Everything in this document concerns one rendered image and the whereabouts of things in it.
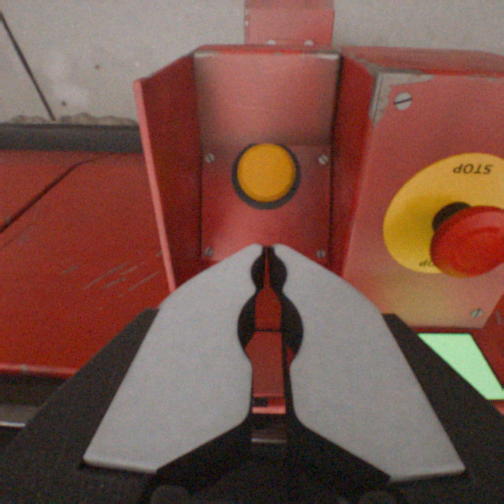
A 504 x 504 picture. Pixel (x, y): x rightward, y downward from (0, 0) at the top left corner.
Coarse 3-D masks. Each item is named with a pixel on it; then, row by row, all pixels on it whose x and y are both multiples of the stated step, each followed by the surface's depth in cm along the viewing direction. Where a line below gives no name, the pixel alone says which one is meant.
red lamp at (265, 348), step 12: (264, 336) 22; (276, 336) 22; (252, 348) 21; (264, 348) 21; (276, 348) 21; (252, 360) 20; (264, 360) 20; (276, 360) 20; (264, 372) 20; (276, 372) 20; (264, 384) 19; (276, 384) 19
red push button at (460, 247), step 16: (448, 208) 17; (464, 208) 15; (480, 208) 15; (496, 208) 15; (432, 224) 18; (448, 224) 15; (464, 224) 15; (480, 224) 14; (496, 224) 14; (432, 240) 16; (448, 240) 15; (464, 240) 15; (480, 240) 15; (496, 240) 15; (432, 256) 16; (448, 256) 15; (464, 256) 15; (480, 256) 15; (496, 256) 15; (448, 272) 16; (464, 272) 16; (480, 272) 16
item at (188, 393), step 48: (192, 288) 9; (240, 288) 9; (192, 336) 8; (240, 336) 9; (144, 384) 7; (192, 384) 7; (240, 384) 7; (96, 432) 6; (144, 432) 6; (192, 432) 6; (240, 432) 6; (192, 480) 6
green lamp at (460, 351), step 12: (420, 336) 22; (432, 336) 22; (444, 336) 22; (456, 336) 22; (468, 336) 22; (444, 348) 21; (456, 348) 21; (468, 348) 21; (456, 360) 20; (468, 360) 20; (480, 360) 20; (468, 372) 19; (480, 372) 19; (480, 384) 19; (492, 384) 19; (492, 396) 18
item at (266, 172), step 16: (272, 144) 22; (240, 160) 22; (256, 160) 22; (272, 160) 22; (288, 160) 22; (240, 176) 22; (256, 176) 22; (272, 176) 22; (288, 176) 22; (256, 192) 22; (272, 192) 22
